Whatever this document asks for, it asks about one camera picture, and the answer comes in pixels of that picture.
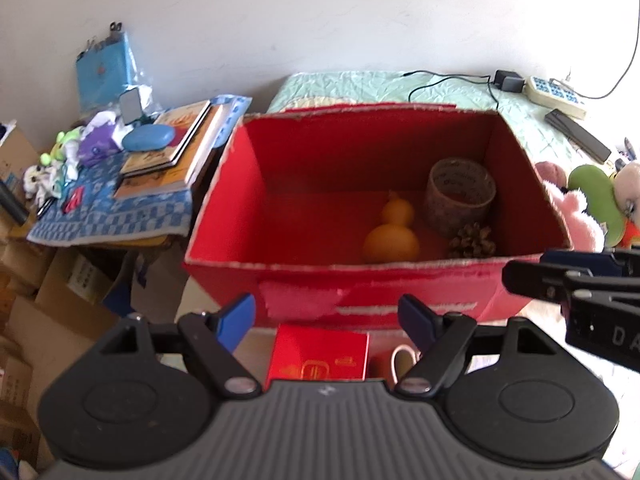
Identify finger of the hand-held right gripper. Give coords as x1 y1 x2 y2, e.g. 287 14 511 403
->
502 259 640 373
541 246 640 285

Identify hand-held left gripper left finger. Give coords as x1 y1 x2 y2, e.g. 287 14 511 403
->
97 294 263 401

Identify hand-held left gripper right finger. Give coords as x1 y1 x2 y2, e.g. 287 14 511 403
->
397 294 568 401

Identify brown pine cone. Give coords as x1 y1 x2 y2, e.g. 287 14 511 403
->
447 223 497 259

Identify orange brown gourd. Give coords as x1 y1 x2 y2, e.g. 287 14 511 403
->
362 191 421 263

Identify small red gift box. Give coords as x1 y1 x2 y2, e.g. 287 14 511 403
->
265 323 371 391

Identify packing tape roll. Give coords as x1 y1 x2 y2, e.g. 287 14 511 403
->
422 158 497 238

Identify large red cardboard box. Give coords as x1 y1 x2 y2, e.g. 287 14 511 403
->
182 102 573 332

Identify pink plush toy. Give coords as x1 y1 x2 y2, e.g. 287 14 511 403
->
542 180 606 253

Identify green plush toy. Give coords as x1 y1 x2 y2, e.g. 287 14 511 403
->
567 164 627 248

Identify white and yellow plush toy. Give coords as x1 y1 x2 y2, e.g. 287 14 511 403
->
612 160 640 248

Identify dusty rose plush toy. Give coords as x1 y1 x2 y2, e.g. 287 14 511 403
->
534 161 569 189

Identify black smartphone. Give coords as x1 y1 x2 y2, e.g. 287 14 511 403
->
544 108 612 164

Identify blue white checked tablecloth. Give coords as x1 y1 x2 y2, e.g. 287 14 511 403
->
27 147 195 249

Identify stack of books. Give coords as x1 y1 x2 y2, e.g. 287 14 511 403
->
114 104 230 200

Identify white blue power strip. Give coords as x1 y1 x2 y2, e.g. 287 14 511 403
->
523 76 589 121

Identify black charger adapter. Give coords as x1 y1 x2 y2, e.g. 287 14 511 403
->
494 69 525 94

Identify blue glasses case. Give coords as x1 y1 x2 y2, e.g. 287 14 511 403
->
122 124 176 152

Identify small red clip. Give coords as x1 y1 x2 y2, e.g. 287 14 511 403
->
61 186 86 212

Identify purple plush toy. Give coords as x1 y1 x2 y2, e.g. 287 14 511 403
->
79 124 124 167

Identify small grey box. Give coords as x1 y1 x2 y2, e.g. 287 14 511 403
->
119 87 144 124

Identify mint green quilted blanket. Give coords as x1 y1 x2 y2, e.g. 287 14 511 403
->
265 70 583 176

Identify small white figurine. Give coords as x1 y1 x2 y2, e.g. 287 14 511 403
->
22 162 65 197

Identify green frog toy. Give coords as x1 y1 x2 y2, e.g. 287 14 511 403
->
41 127 83 167

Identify black cylinder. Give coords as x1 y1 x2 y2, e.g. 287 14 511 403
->
0 179 29 227

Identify blue plastic bag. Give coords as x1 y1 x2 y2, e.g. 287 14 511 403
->
75 21 140 113

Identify thin dark power cable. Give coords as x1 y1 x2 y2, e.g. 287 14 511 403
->
582 0 640 102

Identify black charger cable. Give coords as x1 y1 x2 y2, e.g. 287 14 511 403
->
407 70 501 111

